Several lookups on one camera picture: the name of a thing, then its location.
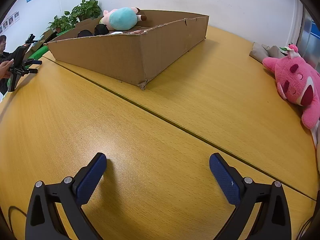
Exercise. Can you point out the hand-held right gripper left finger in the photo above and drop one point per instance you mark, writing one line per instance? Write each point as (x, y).
(91, 177)

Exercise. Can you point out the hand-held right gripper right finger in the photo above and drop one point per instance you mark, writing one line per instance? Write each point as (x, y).
(225, 177)

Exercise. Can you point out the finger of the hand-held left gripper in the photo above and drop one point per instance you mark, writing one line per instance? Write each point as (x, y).
(32, 70)
(35, 61)

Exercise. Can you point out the clear phone case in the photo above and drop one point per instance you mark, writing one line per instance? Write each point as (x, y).
(116, 33)

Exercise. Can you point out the person's left hand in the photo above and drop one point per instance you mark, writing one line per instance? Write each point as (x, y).
(5, 68)

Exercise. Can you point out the green cloth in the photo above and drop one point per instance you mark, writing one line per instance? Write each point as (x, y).
(37, 52)

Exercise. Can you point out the person's body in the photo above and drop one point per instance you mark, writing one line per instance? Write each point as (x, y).
(2, 45)

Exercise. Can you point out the green potted plant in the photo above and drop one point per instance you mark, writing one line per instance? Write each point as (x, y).
(58, 23)
(86, 7)

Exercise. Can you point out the small brown cardboard box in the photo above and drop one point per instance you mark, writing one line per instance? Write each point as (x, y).
(86, 23)

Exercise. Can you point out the black sunglasses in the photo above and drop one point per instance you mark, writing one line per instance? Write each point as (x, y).
(101, 28)

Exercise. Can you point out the pink and teal pig plush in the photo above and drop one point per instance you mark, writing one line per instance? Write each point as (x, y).
(122, 18)

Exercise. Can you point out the pink bear plush toy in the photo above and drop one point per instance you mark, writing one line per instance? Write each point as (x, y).
(292, 80)

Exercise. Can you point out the grey cloth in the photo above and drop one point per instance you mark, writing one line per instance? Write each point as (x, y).
(260, 51)

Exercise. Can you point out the glass door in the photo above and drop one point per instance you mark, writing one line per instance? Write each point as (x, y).
(310, 35)

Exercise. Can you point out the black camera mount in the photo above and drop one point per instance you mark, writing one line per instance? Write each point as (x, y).
(31, 38)

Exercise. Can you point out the row of small wall photos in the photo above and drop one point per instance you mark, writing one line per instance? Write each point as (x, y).
(11, 21)

